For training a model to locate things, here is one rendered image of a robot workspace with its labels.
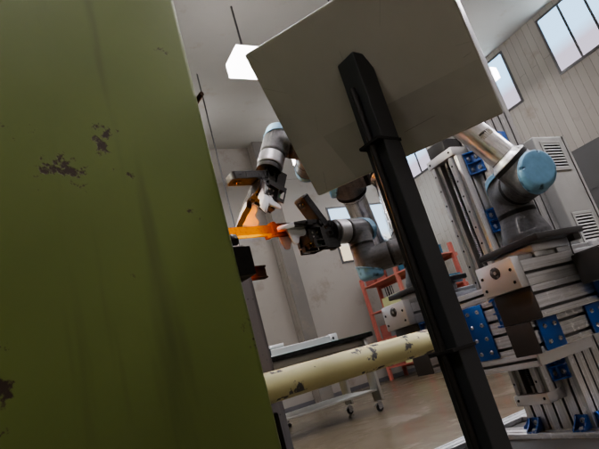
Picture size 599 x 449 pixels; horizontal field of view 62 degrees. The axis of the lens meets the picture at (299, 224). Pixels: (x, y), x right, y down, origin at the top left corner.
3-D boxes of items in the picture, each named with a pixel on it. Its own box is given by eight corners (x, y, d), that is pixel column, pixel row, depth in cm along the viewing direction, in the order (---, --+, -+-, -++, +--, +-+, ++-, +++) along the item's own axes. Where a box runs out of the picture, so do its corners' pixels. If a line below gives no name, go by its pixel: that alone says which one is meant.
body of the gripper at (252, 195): (283, 205, 134) (291, 170, 141) (257, 191, 131) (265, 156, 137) (268, 216, 140) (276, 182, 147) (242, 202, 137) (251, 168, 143)
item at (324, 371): (430, 354, 100) (422, 328, 102) (452, 348, 96) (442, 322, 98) (244, 414, 73) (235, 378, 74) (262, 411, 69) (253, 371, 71)
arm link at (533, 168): (544, 186, 154) (407, 78, 163) (570, 167, 139) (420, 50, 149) (521, 213, 151) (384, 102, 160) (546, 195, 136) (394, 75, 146)
